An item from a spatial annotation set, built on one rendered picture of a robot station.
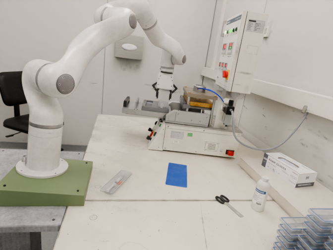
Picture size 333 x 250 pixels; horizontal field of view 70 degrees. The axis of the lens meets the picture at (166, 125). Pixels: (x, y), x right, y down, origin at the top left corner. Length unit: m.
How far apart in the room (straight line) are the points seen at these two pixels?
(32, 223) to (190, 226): 0.51
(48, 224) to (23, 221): 0.08
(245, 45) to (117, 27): 0.68
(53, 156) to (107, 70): 1.95
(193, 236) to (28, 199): 0.57
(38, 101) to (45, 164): 0.24
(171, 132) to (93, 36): 0.67
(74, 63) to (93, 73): 1.93
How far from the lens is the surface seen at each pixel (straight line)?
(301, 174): 1.26
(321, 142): 1.45
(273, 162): 1.35
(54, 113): 0.97
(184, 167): 1.27
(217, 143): 1.44
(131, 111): 1.42
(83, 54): 0.99
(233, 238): 0.91
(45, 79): 0.91
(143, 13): 1.22
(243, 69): 1.39
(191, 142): 1.41
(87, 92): 2.91
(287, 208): 1.15
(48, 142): 1.00
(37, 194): 0.95
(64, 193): 0.93
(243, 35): 1.38
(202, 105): 1.42
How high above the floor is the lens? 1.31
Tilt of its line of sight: 17 degrees down
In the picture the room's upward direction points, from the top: 8 degrees clockwise
